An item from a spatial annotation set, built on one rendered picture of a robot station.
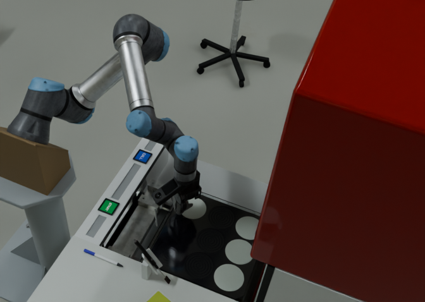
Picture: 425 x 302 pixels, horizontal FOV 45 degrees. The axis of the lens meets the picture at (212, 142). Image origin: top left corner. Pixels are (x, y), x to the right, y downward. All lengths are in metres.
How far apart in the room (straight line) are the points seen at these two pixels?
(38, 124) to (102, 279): 0.62
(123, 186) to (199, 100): 1.87
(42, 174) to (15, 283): 0.98
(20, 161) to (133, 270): 0.61
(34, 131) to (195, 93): 1.95
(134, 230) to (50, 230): 0.57
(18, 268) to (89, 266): 1.20
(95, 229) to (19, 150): 0.41
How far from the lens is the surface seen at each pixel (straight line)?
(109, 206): 1.83
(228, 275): 1.77
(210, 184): 2.08
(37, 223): 2.30
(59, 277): 1.70
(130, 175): 1.93
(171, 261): 1.78
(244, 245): 1.84
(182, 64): 3.97
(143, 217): 1.90
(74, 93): 2.01
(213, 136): 3.42
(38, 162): 1.93
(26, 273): 2.85
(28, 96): 1.97
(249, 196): 2.07
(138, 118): 1.56
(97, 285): 1.67
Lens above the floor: 2.43
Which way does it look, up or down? 46 degrees down
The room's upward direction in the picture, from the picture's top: 7 degrees clockwise
